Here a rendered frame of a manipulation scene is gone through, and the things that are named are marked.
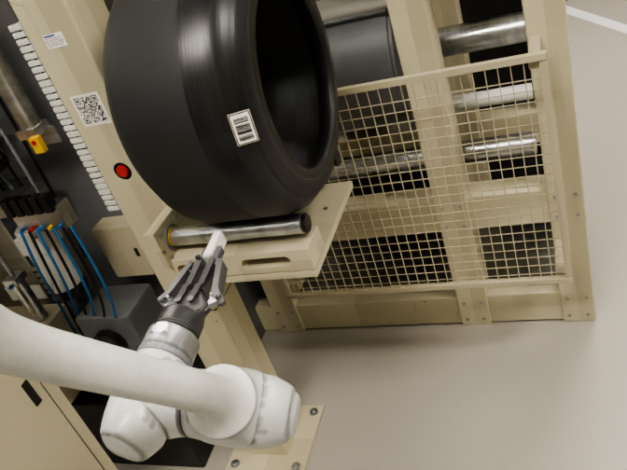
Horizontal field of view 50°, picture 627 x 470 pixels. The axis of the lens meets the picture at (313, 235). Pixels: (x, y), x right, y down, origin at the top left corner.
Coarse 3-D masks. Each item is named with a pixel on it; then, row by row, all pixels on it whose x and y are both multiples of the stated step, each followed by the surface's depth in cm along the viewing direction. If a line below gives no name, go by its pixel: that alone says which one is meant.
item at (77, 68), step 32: (32, 0) 136; (64, 0) 134; (96, 0) 143; (32, 32) 140; (64, 32) 138; (96, 32) 142; (64, 64) 143; (96, 64) 141; (64, 96) 148; (96, 128) 151; (96, 160) 157; (128, 160) 154; (128, 192) 160; (224, 320) 181; (224, 352) 187; (256, 352) 196; (288, 448) 210
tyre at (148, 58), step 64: (128, 0) 123; (192, 0) 116; (256, 0) 123; (128, 64) 120; (192, 64) 115; (256, 64) 120; (320, 64) 158; (128, 128) 124; (192, 128) 119; (256, 128) 120; (320, 128) 165; (192, 192) 130; (256, 192) 128
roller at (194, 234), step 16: (208, 224) 152; (224, 224) 150; (240, 224) 148; (256, 224) 147; (272, 224) 145; (288, 224) 144; (304, 224) 143; (176, 240) 155; (192, 240) 153; (208, 240) 152
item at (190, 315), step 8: (200, 296) 115; (168, 304) 116; (176, 304) 111; (184, 304) 114; (192, 304) 114; (200, 304) 113; (168, 312) 110; (176, 312) 110; (184, 312) 110; (192, 312) 111; (200, 312) 112; (208, 312) 114; (160, 320) 110; (168, 320) 109; (176, 320) 109; (184, 320) 109; (192, 320) 110; (200, 320) 111; (192, 328) 110; (200, 328) 111
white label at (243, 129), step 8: (240, 112) 117; (248, 112) 117; (232, 120) 117; (240, 120) 117; (248, 120) 117; (232, 128) 118; (240, 128) 118; (248, 128) 118; (240, 136) 119; (248, 136) 119; (256, 136) 119; (240, 144) 119
